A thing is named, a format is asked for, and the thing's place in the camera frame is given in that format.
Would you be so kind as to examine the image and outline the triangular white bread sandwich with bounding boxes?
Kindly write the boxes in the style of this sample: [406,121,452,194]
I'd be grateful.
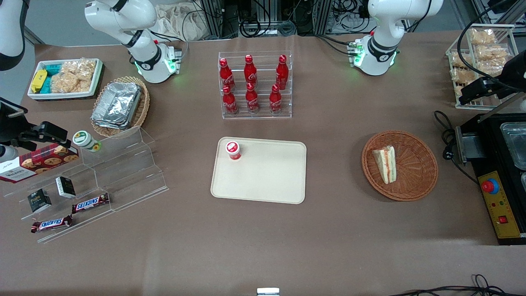
[372,146,397,185]

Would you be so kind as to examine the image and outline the light oval wicker basket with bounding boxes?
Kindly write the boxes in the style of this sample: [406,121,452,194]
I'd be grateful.
[90,76,150,138]

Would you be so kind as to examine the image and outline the brown round wicker basket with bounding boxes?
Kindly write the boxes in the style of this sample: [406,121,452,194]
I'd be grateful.
[362,130,438,202]

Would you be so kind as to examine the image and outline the beige plastic tray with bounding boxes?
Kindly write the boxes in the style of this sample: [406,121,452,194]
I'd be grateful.
[210,137,307,205]

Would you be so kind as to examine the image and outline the grey metal lever bar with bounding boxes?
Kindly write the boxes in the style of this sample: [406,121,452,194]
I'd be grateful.
[478,92,526,124]

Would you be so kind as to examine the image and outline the red tartan cookie box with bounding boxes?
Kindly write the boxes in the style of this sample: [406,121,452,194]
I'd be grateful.
[0,143,79,184]

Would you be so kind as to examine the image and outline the green lid white bottle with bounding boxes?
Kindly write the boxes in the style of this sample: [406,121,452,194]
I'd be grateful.
[72,130,102,153]

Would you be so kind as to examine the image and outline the white rectangular snack bin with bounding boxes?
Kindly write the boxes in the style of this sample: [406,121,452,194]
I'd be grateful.
[27,58,103,101]

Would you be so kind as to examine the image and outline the yellow snack packet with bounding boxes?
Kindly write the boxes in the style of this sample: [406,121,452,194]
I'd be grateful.
[31,69,48,93]

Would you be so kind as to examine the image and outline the black and white small carton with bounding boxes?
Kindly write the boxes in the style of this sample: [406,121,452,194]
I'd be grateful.
[55,176,76,199]

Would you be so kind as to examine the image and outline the aluminium foil container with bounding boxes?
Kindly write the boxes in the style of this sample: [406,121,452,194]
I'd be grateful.
[91,105,138,130]
[95,81,142,124]

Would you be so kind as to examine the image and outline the black sealing machine yellow panel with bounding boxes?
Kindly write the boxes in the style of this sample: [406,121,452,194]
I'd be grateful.
[454,112,526,245]

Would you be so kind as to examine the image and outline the clear bag of fried snacks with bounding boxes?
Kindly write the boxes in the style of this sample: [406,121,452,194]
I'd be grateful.
[50,58,97,93]

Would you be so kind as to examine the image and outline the clear plastic meal container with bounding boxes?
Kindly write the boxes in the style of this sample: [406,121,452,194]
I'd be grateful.
[500,122,526,171]

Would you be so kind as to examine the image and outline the brown snickers bar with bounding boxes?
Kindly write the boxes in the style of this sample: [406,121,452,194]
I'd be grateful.
[72,193,110,214]
[31,215,74,234]

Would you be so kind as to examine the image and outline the clear acrylic stepped shelf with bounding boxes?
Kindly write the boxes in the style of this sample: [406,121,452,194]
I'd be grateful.
[2,125,170,244]

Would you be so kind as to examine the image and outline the beige cloth bag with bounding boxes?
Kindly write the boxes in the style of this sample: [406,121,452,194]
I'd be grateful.
[154,3,206,42]

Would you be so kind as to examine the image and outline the red cola bottle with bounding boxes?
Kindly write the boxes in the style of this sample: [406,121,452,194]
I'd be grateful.
[269,85,283,114]
[244,55,258,87]
[219,58,235,91]
[245,83,260,113]
[222,86,239,115]
[275,55,289,90]

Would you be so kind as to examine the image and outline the red lid small cup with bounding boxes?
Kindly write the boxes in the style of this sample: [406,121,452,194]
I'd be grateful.
[225,141,242,161]

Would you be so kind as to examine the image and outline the clear acrylic bottle rack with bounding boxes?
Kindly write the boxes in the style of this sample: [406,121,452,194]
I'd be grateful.
[218,51,293,120]

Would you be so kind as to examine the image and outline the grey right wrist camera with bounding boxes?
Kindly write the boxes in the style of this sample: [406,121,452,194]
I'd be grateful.
[0,144,19,164]

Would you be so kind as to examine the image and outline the white wire rack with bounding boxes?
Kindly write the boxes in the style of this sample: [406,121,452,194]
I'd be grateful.
[446,24,519,110]

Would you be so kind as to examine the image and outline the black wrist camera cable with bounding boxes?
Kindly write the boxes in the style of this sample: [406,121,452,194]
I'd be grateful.
[457,0,526,93]

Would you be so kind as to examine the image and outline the aluminium frame rail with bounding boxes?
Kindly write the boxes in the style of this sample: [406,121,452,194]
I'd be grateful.
[472,0,526,26]

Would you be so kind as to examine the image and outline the black power cable with plug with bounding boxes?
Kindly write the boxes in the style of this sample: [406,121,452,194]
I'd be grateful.
[434,110,480,184]

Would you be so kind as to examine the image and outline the black arm base cable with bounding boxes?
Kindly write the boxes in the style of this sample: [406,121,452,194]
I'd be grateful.
[150,30,189,54]

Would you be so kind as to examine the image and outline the tangled black cables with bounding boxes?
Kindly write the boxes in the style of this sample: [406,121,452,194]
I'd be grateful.
[331,0,370,34]

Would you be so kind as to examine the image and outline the black arm base cables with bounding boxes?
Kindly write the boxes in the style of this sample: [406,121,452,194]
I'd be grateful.
[316,34,358,56]

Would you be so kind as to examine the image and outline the aluminium frame post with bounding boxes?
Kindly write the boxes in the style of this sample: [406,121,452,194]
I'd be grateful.
[201,0,225,38]
[314,0,332,34]

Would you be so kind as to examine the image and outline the thin black cables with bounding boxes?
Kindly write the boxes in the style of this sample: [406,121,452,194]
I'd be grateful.
[388,274,526,296]

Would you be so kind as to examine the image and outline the coiled black cable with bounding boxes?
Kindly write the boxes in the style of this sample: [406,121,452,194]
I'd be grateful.
[239,17,297,38]

